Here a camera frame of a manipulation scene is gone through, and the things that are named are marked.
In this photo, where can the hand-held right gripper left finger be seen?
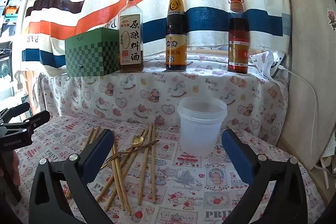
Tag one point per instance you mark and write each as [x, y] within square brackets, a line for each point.
[101, 153]

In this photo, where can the strawberry print tablecloth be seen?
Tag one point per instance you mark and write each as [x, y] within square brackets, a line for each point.
[183, 187]

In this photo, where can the cartoon sticker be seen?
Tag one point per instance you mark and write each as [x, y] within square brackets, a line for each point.
[332, 18]

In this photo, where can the light wooden board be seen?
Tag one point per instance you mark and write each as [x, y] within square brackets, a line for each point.
[309, 29]

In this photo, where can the green checkered box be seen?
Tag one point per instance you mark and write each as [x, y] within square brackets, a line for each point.
[92, 56]

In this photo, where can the white spray bottle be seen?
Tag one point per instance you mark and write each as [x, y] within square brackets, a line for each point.
[21, 82]

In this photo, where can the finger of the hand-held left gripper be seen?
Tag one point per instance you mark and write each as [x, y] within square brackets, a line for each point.
[34, 120]
[15, 109]

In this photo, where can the person's left hand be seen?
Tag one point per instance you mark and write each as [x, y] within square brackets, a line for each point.
[16, 169]

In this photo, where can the gold spoon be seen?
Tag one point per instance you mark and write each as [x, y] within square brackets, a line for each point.
[136, 140]

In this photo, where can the red cap sauce bottle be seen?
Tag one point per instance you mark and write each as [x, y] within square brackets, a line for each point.
[237, 37]

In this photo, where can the gold fork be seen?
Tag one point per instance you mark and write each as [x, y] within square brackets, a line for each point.
[141, 145]

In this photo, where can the white perforated basket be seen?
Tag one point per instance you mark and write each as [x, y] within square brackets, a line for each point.
[329, 145]

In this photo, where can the pile of wooden chopsticks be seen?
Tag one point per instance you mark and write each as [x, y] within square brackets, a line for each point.
[153, 176]

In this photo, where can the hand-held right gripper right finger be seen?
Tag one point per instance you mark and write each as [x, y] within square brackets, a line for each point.
[236, 153]

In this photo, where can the translucent plastic cup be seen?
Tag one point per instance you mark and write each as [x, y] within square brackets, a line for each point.
[200, 132]

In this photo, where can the dark oyster sauce bottle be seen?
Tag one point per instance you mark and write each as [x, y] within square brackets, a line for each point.
[176, 29]

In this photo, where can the storage shelf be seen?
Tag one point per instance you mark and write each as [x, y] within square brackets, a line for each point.
[8, 19]

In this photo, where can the clear cooking wine bottle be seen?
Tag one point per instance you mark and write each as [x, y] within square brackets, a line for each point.
[131, 43]

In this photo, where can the white power bank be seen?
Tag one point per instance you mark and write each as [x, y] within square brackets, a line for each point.
[278, 64]

